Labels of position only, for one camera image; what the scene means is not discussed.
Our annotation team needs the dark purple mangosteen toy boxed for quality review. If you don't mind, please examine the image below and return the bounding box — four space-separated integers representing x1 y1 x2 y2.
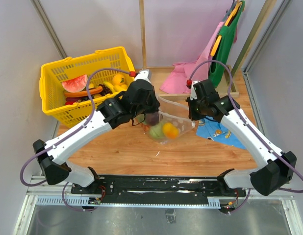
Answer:
145 112 160 126

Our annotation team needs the green cabbage toy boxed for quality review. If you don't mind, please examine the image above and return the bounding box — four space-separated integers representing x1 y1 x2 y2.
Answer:
149 124 165 139

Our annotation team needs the clear zip top bag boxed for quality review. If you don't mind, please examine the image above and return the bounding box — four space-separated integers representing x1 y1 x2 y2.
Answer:
136 96 196 144

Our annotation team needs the yellow mango toy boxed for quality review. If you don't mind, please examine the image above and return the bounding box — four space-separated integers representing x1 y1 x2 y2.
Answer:
162 122 179 140

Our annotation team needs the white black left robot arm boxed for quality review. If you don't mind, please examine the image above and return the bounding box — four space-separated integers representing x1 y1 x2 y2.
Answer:
33 79 160 194

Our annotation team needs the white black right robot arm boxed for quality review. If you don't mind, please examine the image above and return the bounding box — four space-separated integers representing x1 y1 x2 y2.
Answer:
186 80 297 196

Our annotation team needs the yellow lemon toy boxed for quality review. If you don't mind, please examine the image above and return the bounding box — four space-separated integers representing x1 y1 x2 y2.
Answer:
114 84 128 92

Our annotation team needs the blue cartoon print cloth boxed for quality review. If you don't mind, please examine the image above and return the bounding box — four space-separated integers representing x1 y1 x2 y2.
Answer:
196 118 246 149

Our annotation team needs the orange fruit toy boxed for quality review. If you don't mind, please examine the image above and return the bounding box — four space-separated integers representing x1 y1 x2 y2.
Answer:
112 74 126 86

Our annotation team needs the green cloth garment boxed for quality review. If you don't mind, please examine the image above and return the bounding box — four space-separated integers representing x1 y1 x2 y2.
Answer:
208 0 245 88

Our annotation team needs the dark grape bunch toy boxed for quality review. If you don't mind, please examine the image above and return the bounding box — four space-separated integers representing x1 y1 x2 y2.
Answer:
100 84 113 96

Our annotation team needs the pink cloth garment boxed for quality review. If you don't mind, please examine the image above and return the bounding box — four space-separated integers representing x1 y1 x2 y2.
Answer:
160 22 224 94

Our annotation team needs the yellow banana toy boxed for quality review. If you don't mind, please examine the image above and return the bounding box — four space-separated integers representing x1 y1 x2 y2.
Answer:
103 81 115 94

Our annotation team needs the yellow clothes hanger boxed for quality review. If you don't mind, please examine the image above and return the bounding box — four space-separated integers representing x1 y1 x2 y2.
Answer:
210 35 222 57

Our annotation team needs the orange hot dog toy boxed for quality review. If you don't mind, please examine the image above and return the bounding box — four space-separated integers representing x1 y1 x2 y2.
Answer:
64 86 103 97

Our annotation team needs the watermelon slice toy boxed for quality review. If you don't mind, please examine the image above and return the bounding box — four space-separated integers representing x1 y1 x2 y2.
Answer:
61 74 88 93

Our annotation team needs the red chili pepper toy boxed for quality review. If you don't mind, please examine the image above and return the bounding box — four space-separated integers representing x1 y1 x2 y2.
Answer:
65 97 81 105

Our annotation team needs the yellow plastic shopping basket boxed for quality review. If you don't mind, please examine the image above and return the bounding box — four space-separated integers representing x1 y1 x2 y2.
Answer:
39 47 135 128

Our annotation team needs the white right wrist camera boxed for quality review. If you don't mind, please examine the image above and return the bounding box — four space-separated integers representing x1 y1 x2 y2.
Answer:
186 79 199 101

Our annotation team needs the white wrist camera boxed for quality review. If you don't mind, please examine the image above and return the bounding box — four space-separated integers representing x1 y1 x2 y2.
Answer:
129 69 152 83
186 79 199 101

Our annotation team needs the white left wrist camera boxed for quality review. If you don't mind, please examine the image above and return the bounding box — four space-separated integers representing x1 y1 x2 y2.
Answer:
129 69 152 83

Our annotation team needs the wooden clothes rack frame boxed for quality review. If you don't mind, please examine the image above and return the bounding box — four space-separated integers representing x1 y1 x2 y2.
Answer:
138 0 277 102

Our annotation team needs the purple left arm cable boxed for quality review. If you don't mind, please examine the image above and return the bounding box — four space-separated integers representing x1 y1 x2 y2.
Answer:
20 68 136 212

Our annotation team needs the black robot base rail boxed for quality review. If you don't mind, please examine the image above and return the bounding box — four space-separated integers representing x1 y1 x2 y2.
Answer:
71 175 246 208

